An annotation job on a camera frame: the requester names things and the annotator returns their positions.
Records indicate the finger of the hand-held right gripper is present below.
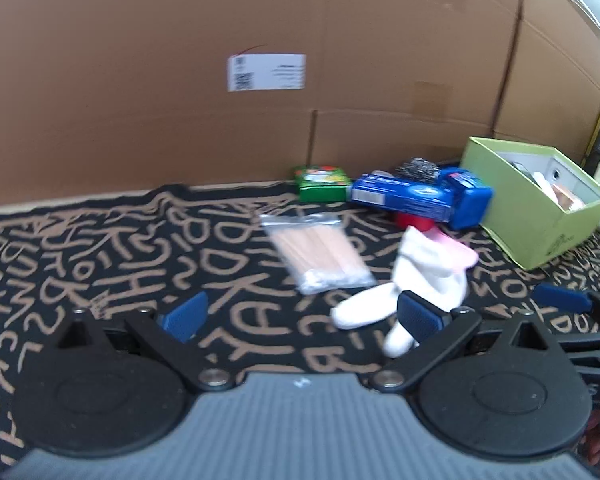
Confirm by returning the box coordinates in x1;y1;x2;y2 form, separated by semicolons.
555;330;600;377
535;282;600;322

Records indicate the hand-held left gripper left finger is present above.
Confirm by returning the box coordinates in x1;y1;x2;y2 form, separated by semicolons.
55;291;236;395

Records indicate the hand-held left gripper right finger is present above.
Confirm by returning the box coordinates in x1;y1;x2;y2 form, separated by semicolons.
369;291;563;395

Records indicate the white sock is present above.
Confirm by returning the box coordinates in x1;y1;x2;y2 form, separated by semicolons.
330;282;417;358

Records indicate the lime green cardboard box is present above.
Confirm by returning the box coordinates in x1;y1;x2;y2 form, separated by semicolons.
460;136;600;271

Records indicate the pink cloth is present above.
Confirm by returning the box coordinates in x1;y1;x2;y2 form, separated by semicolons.
426;227;480;272

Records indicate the red round item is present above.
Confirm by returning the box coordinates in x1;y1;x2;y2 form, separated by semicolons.
394;211;433;231

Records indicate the black letter-printed mat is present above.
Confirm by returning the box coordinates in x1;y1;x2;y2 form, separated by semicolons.
0;185;600;471

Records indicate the clear bag of wooden sticks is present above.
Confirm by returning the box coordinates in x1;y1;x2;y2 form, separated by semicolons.
259;212;377;297

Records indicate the long blue box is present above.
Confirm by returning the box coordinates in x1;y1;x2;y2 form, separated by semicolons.
350;172;456;223

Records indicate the blue plastic case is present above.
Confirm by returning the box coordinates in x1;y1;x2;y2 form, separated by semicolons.
437;167;495;231

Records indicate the steel wool scrubber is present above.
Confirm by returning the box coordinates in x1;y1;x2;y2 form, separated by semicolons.
394;157;441;183

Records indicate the green packet with red print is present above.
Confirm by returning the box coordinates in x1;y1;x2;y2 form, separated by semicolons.
294;164;353;203

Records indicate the brown cardboard panel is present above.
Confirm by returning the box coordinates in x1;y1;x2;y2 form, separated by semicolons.
0;0;600;208

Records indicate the white shipping label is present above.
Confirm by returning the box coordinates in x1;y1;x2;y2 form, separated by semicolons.
227;53;307;92

